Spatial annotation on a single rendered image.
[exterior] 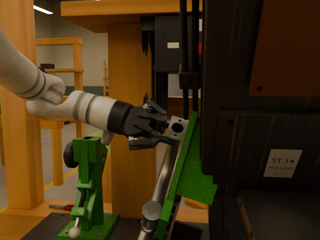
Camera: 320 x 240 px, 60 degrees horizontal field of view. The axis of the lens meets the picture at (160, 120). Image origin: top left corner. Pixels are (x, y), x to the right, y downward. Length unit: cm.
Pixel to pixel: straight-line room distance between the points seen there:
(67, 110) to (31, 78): 12
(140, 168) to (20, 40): 57
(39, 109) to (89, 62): 1128
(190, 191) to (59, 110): 34
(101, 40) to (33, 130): 1079
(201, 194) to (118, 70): 51
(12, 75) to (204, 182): 38
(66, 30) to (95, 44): 141
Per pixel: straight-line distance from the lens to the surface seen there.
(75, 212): 79
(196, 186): 52
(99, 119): 62
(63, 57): 1257
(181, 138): 59
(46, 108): 66
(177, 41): 76
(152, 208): 54
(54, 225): 94
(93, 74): 1184
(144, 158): 90
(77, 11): 83
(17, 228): 101
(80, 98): 64
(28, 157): 107
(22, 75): 55
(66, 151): 80
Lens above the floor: 132
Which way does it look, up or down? 7 degrees down
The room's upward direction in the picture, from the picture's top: straight up
